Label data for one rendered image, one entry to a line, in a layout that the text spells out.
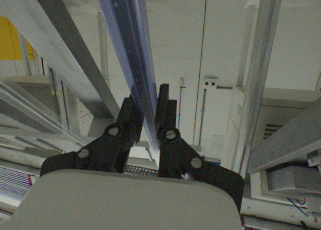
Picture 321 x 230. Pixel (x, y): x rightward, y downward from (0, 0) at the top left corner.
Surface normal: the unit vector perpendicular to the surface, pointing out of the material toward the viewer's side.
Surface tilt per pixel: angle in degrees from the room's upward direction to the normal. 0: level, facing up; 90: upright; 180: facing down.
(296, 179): 135
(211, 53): 90
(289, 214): 90
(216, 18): 90
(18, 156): 90
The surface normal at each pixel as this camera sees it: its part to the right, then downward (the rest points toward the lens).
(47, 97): -0.24, 0.27
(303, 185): -0.15, -0.48
